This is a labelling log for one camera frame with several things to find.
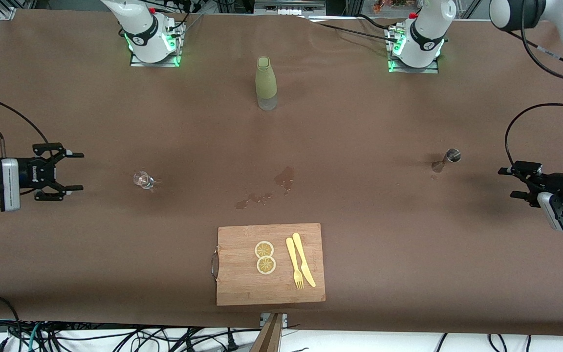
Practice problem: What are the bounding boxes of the steel double jigger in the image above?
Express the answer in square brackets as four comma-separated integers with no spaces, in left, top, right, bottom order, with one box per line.
[431,148,462,173]

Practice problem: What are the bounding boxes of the clear glass cup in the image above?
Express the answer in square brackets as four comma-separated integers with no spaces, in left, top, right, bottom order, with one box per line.
[132,171,156,192]

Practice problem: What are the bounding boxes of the brown table cover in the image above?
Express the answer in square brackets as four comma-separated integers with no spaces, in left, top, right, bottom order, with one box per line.
[0,9,563,338]

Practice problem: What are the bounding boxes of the colourful snack packets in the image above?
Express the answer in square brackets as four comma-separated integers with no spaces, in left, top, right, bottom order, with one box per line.
[371,0,420,13]

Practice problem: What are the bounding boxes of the wooden cutting board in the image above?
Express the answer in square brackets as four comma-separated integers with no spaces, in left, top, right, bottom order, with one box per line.
[211,223,326,307]

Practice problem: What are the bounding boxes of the green sleeved glass bottle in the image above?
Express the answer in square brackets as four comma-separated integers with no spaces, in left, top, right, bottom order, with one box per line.
[255,57,279,111]

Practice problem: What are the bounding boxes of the yellow plastic knife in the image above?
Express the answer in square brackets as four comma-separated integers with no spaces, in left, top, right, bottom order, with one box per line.
[292,233,317,288]

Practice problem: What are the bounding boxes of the yellow plastic fork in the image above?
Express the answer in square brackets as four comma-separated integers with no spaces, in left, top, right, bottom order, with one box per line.
[285,237,305,290]

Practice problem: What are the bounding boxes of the wooden beam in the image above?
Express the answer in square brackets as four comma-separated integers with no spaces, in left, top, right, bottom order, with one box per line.
[250,313,285,352]

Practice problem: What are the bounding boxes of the grey equipment box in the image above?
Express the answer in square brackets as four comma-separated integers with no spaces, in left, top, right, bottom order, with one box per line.
[254,0,326,16]

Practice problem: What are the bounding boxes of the teal floor cable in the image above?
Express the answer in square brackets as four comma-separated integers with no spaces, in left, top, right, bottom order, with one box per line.
[26,324,41,352]

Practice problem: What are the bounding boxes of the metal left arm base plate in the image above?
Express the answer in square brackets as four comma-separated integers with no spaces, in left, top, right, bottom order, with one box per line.
[386,25,440,74]

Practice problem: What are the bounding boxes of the black base cable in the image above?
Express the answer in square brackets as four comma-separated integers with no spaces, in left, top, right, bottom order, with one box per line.
[312,14,402,44]

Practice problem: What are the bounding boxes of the small metal bracket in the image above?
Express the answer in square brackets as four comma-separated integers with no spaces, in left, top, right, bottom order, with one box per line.
[260,313,288,328]

